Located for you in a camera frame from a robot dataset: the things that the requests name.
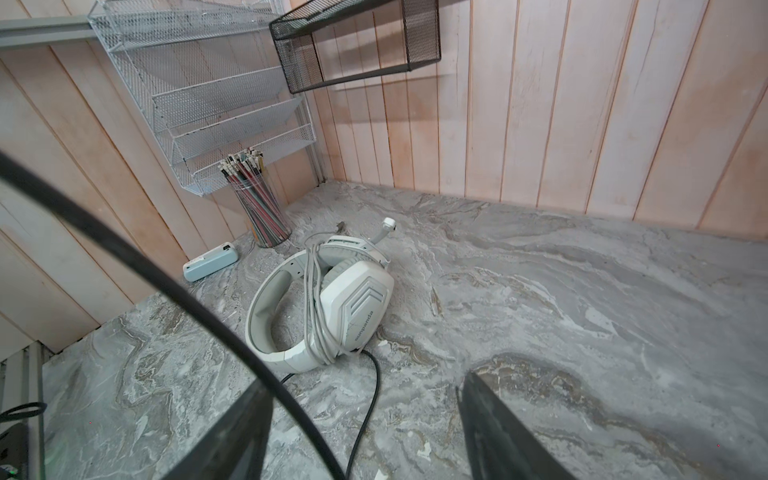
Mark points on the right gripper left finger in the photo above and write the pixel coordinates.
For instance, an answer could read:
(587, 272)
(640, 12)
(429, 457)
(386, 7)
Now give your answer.
(235, 447)

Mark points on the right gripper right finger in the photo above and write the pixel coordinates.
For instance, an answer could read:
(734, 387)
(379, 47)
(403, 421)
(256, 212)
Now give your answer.
(498, 444)

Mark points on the white headphones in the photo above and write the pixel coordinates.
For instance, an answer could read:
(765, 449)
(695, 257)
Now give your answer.
(347, 290)

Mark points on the clear cup of pencils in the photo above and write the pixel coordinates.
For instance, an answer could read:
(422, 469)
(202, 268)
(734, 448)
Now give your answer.
(244, 173)

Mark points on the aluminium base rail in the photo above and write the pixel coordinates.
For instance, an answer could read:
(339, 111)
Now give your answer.
(22, 414)

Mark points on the white wire mesh shelf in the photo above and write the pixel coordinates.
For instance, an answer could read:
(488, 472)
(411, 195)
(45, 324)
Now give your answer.
(207, 80)

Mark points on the black wire mesh basket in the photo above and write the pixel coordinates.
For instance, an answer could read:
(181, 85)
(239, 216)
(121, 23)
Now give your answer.
(329, 43)

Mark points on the horizontal aluminium wall rail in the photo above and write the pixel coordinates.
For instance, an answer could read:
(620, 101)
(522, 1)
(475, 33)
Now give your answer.
(22, 33)

